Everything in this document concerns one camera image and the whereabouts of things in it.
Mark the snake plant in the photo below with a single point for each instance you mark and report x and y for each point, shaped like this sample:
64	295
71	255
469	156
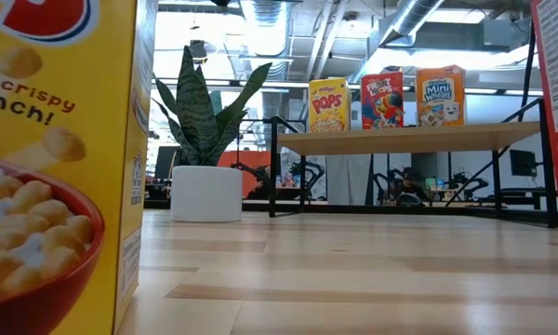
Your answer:
204	195

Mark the small Corn Pops cereal box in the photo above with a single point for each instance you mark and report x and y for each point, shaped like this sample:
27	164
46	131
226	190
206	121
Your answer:
330	104

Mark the small Froot Loops cereal box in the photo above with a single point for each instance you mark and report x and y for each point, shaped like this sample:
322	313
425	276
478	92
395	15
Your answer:
382	100

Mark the small Frosted Mini-Wheats box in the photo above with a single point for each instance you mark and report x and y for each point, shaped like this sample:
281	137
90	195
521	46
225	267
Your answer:
441	95

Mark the black background robot arm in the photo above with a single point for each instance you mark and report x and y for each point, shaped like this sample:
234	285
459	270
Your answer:
309	172
382	183
469	182
253	173

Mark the wooden shelf with black legs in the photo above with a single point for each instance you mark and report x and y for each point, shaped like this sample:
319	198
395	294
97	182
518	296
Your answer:
400	138

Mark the large Corn Pops cereal box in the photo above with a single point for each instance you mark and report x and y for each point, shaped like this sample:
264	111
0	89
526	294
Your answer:
51	139

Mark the orange partition panel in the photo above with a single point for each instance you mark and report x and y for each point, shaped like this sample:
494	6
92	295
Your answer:
246	158

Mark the white hanging cloth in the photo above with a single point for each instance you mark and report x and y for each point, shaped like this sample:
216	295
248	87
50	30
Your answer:
349	179

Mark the black computer monitor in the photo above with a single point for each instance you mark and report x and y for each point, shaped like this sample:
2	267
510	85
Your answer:
166	163
523	163

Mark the person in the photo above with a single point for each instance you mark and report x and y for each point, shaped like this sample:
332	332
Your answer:
410	186

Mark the black background desk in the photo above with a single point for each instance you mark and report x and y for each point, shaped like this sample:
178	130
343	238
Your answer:
516	197

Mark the thin black slanted pole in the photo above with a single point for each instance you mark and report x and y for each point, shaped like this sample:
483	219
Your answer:
530	60

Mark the black aluminium table frame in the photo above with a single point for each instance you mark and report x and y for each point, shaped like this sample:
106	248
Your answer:
353	208

